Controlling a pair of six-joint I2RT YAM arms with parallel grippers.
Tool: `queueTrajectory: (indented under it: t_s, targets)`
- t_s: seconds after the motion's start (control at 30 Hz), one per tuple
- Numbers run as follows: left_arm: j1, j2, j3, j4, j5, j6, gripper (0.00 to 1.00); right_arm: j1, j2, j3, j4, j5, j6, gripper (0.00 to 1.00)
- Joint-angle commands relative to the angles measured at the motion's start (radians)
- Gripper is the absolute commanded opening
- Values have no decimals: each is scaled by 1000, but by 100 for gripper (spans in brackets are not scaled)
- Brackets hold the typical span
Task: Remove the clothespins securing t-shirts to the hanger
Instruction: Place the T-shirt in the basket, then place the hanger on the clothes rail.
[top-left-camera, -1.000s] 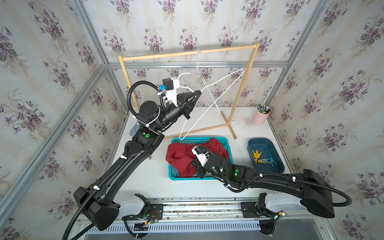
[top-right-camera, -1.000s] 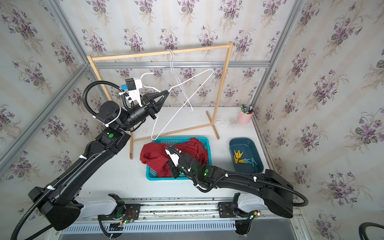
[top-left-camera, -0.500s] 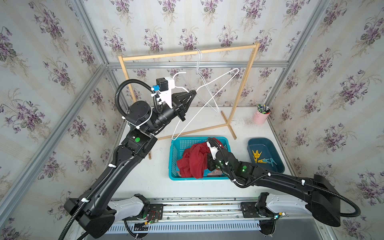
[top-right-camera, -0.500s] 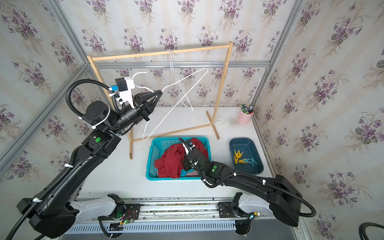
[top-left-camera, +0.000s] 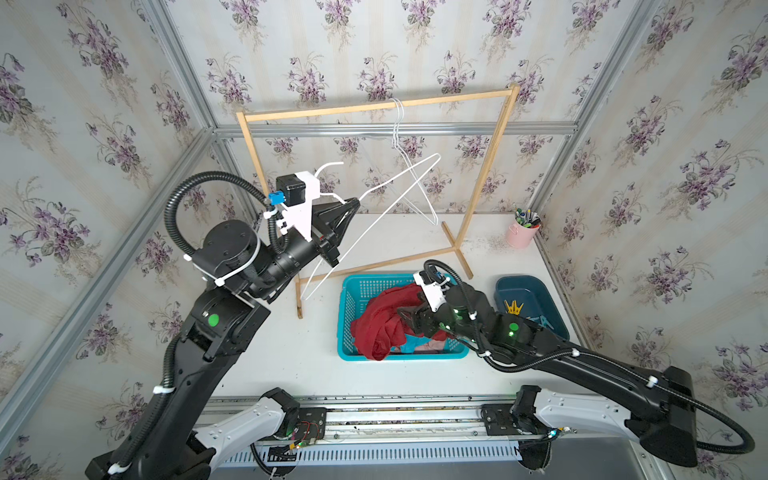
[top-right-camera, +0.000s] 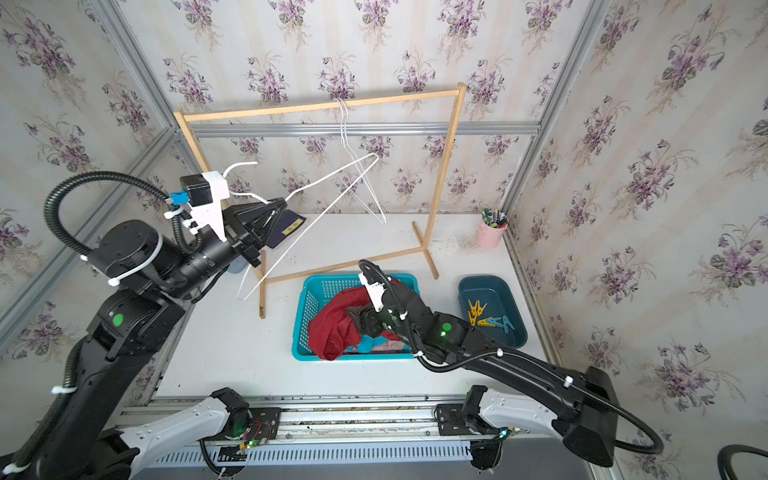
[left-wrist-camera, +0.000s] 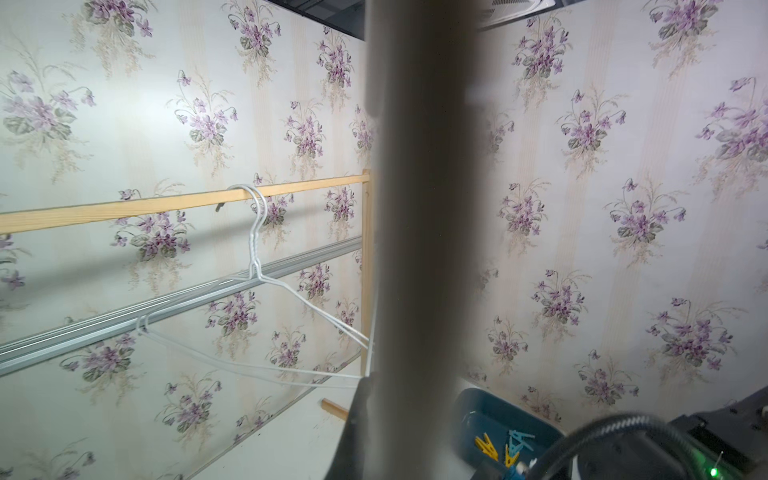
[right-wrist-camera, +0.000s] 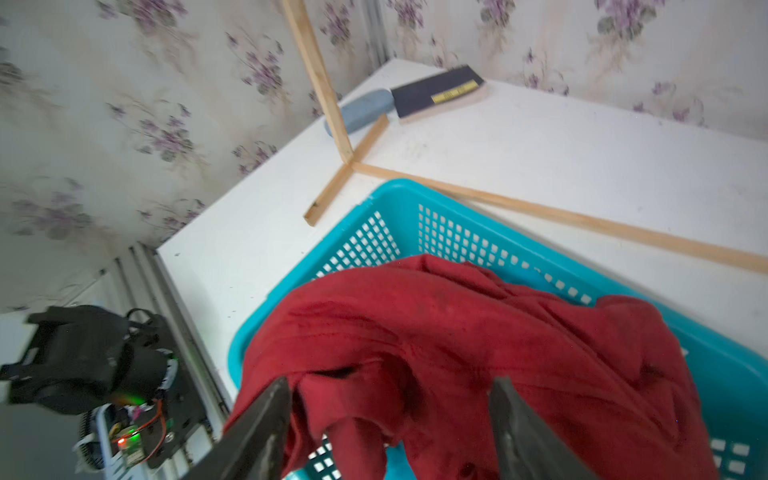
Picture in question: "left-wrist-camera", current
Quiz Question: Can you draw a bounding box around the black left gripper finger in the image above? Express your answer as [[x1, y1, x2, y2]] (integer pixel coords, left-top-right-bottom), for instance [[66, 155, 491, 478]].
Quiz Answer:
[[324, 375, 376, 480]]

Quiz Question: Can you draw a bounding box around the white wire hanger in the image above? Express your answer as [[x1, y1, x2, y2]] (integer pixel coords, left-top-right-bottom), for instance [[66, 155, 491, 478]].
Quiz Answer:
[[134, 182, 373, 380]]

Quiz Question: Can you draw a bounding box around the white hanger of red shirt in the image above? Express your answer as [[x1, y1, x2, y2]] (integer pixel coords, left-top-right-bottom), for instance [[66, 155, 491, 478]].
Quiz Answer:
[[362, 0, 481, 480]]

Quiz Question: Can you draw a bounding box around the yellow clothespin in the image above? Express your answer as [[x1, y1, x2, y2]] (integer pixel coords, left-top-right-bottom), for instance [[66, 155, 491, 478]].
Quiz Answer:
[[503, 443, 522, 469], [474, 433, 499, 461]]

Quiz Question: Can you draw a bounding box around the teal clothespin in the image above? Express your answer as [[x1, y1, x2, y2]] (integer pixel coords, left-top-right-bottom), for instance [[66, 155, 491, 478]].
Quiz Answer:
[[506, 430, 536, 457]]

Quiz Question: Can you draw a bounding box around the white hanger of teal shirt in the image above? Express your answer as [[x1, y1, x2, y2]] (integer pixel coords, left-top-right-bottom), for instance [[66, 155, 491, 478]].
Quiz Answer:
[[136, 184, 372, 388]]

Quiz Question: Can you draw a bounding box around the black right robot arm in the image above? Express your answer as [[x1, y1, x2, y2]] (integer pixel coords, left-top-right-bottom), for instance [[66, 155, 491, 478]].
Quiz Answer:
[[453, 388, 767, 479]]

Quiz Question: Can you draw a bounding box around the dark teal plastic tub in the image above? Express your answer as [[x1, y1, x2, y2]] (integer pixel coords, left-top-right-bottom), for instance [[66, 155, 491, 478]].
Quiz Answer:
[[447, 388, 564, 479]]

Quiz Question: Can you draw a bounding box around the wooden clothes rack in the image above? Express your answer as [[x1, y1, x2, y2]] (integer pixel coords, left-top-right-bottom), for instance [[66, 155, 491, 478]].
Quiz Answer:
[[0, 169, 376, 421]]

